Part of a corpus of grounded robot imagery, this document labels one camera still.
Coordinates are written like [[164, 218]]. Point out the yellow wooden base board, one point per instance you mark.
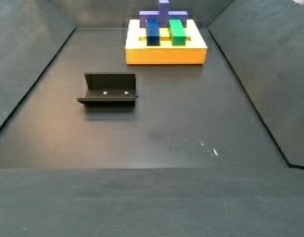
[[142, 54]]

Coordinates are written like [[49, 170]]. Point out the green wooden block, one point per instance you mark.
[[178, 32]]

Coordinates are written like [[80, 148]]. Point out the blue wooden block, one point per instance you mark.
[[152, 32]]

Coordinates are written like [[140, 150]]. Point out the purple cross-shaped wooden block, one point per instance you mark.
[[163, 14]]

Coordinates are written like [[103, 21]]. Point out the black metal bracket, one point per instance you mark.
[[110, 88]]

